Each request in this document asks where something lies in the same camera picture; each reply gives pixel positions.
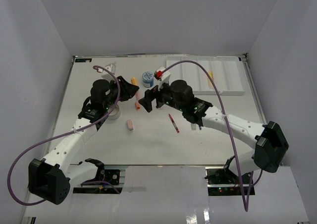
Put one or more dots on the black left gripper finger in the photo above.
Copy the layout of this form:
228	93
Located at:
128	87
125	96

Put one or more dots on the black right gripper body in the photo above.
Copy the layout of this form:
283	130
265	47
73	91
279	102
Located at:
163	96

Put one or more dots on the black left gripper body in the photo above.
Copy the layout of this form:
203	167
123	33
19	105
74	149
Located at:
114	91

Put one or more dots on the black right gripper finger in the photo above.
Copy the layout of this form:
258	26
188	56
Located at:
146	102
150	94

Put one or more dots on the orange capped pink highlighter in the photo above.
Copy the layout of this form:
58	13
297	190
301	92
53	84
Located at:
134	82

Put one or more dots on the orange marker pen body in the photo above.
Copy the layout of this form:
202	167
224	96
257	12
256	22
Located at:
137	105

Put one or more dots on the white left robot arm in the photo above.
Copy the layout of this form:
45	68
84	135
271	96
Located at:
47	177

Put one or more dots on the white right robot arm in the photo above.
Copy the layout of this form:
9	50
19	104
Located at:
267	141

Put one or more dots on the blue jar with label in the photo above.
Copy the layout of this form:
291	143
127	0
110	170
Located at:
148	79

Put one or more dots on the large clear tape roll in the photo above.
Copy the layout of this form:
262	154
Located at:
115	112

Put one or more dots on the pink correction tape dispenser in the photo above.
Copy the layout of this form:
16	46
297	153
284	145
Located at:
130	125

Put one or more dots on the red gel pen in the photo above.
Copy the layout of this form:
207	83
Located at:
173	123

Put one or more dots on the yellow highlighter in tray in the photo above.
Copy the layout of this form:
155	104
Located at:
210	81

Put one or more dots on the white divided organizer tray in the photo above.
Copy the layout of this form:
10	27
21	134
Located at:
227	73

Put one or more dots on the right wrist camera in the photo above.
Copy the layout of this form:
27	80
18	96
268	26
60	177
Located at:
162	75

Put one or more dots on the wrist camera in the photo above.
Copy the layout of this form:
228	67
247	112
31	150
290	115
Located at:
110	70
162	75

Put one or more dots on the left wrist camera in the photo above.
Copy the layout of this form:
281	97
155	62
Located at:
110	70

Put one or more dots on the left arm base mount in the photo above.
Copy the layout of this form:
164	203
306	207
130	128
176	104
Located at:
95	177

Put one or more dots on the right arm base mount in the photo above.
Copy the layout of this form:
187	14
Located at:
222	182

